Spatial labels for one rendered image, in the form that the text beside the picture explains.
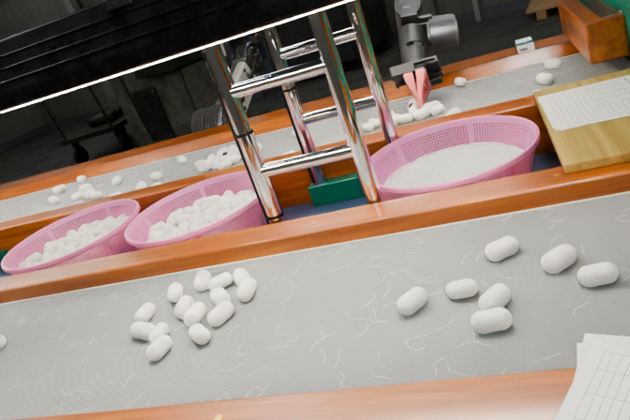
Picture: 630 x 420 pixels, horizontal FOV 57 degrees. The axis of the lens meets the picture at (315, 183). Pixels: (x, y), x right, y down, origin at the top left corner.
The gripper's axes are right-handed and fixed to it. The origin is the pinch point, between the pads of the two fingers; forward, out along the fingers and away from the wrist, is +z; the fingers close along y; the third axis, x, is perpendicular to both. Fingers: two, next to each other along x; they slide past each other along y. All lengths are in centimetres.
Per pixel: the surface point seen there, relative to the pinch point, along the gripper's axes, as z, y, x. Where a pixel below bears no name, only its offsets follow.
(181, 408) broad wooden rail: 61, -16, -55
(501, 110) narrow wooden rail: 13.1, 15.2, -12.9
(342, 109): 24.8, -3.7, -41.3
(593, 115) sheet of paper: 24.7, 26.7, -25.0
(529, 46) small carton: -15.9, 23.6, 11.2
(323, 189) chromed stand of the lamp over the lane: 20.1, -18.1, -10.9
